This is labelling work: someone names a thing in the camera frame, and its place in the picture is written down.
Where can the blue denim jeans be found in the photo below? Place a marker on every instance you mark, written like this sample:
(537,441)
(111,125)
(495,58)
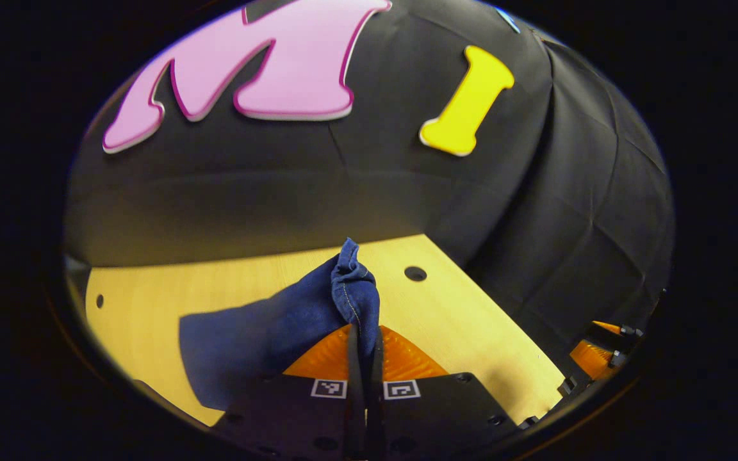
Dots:
(266,333)

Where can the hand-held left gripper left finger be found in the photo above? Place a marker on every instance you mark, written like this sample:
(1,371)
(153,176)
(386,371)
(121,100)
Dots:
(355,410)

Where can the black table clamp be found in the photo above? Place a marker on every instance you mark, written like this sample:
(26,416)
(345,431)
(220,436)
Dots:
(567,384)
(527,422)

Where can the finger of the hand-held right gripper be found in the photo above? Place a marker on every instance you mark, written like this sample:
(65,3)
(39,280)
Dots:
(590,358)
(606,328)

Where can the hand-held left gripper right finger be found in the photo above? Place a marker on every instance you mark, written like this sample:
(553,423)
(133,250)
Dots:
(375,410)

